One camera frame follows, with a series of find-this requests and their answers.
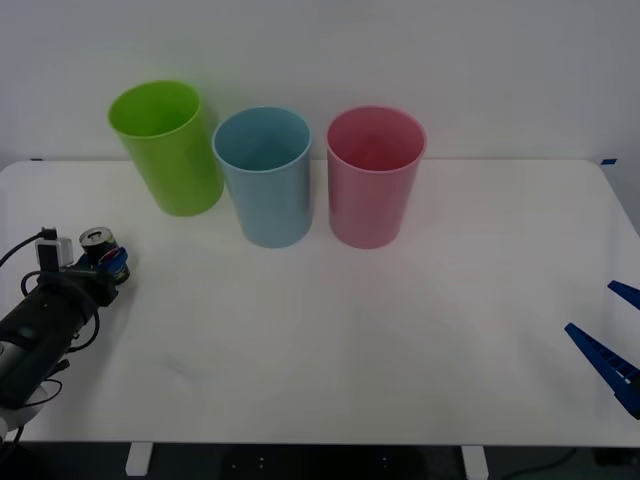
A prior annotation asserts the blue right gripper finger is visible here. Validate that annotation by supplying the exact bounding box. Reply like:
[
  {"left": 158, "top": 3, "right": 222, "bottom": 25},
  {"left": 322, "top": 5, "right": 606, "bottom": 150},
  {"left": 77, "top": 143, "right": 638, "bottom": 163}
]
[
  {"left": 564, "top": 323, "right": 640, "bottom": 420},
  {"left": 607, "top": 280, "right": 640, "bottom": 307}
]

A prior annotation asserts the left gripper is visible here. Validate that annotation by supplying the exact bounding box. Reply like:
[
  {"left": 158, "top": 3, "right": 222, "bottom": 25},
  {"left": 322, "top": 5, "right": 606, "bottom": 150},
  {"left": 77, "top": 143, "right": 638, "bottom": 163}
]
[{"left": 35, "top": 245, "right": 131, "bottom": 308}]

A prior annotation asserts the black drink can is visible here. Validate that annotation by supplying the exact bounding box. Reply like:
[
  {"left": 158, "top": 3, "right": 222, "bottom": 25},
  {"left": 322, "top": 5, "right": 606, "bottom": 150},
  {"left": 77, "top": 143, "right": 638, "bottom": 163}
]
[{"left": 79, "top": 227, "right": 132, "bottom": 286}]

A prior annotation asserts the yellow-green plastic bin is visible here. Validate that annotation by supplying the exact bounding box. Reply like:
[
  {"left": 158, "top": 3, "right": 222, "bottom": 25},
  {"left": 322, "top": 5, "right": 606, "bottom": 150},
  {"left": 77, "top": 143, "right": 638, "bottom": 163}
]
[{"left": 106, "top": 79, "right": 226, "bottom": 219}]

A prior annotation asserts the white table leg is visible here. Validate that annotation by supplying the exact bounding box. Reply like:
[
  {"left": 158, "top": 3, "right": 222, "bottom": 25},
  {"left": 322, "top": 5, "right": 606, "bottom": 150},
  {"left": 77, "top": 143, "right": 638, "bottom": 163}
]
[
  {"left": 125, "top": 442, "right": 153, "bottom": 477},
  {"left": 460, "top": 444, "right": 489, "bottom": 480}
]

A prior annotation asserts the pale blue plastic bin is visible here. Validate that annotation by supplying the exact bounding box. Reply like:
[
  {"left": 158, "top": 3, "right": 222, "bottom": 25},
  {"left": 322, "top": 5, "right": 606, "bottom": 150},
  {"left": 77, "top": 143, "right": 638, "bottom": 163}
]
[{"left": 211, "top": 105, "right": 314, "bottom": 249}]

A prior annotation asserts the pink plastic bin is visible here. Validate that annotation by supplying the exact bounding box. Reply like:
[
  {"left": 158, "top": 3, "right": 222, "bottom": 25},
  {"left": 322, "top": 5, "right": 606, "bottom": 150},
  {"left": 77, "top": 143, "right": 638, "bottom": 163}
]
[{"left": 325, "top": 104, "right": 429, "bottom": 250}]

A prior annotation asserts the black floor cable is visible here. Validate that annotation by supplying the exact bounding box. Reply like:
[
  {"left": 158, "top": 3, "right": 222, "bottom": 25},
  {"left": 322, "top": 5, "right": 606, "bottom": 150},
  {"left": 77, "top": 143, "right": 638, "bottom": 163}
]
[{"left": 492, "top": 446, "right": 577, "bottom": 479}]

